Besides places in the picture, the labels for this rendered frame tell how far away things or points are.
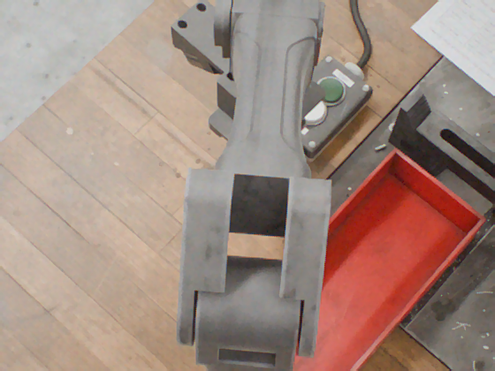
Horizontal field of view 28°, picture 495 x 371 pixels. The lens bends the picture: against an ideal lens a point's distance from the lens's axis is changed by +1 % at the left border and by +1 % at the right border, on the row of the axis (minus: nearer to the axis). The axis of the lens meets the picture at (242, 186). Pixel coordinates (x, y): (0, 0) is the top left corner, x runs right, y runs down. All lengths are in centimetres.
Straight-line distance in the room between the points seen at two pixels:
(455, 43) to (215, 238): 63
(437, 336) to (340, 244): 14
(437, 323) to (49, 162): 46
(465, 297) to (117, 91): 45
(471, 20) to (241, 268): 64
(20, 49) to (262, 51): 154
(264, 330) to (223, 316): 3
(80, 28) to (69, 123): 111
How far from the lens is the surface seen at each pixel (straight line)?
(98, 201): 110
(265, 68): 71
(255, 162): 63
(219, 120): 94
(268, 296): 64
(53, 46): 223
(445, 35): 120
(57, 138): 113
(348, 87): 112
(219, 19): 79
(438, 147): 105
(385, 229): 108
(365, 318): 105
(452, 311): 108
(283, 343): 65
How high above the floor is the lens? 192
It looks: 69 degrees down
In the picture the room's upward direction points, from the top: 1 degrees clockwise
